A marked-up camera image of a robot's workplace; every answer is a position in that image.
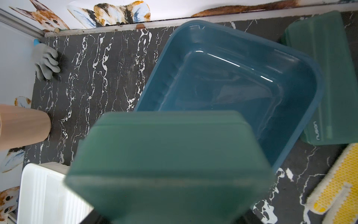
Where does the teal plastic storage box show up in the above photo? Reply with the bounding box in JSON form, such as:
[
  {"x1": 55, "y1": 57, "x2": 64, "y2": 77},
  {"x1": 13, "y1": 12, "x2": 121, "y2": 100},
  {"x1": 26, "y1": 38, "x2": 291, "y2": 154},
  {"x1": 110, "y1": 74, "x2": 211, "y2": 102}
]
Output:
[{"x1": 135, "y1": 20, "x2": 324, "y2": 171}]

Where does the dark green case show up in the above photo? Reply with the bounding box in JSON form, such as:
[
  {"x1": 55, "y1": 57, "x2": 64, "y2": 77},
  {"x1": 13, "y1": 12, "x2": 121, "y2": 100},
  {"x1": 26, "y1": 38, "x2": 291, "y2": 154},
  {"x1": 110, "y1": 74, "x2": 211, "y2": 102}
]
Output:
[
  {"x1": 64, "y1": 111, "x2": 275, "y2": 224},
  {"x1": 281, "y1": 11, "x2": 358, "y2": 146}
]

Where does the grey work glove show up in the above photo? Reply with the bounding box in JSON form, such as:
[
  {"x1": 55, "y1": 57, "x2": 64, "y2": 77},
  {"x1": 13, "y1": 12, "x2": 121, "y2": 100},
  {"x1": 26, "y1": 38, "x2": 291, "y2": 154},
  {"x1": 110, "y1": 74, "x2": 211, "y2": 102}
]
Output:
[{"x1": 31, "y1": 39, "x2": 61, "y2": 80}]

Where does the white plastic storage box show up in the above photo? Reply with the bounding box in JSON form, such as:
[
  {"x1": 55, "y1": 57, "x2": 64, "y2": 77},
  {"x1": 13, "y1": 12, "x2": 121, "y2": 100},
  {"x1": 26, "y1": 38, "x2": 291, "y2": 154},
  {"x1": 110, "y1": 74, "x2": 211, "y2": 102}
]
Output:
[{"x1": 17, "y1": 162, "x2": 93, "y2": 224}]

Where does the yellow work glove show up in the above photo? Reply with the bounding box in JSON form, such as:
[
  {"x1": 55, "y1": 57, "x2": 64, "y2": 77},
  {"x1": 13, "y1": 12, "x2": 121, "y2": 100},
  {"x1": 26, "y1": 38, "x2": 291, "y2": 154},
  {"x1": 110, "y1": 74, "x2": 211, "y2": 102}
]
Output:
[{"x1": 306, "y1": 143, "x2": 358, "y2": 224}]

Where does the beige pot with green plant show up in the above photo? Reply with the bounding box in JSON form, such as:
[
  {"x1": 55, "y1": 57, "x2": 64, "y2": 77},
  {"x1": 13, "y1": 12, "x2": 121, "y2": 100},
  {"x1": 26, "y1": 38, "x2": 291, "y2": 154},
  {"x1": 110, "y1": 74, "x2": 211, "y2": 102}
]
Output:
[{"x1": 1, "y1": 105, "x2": 51, "y2": 150}]

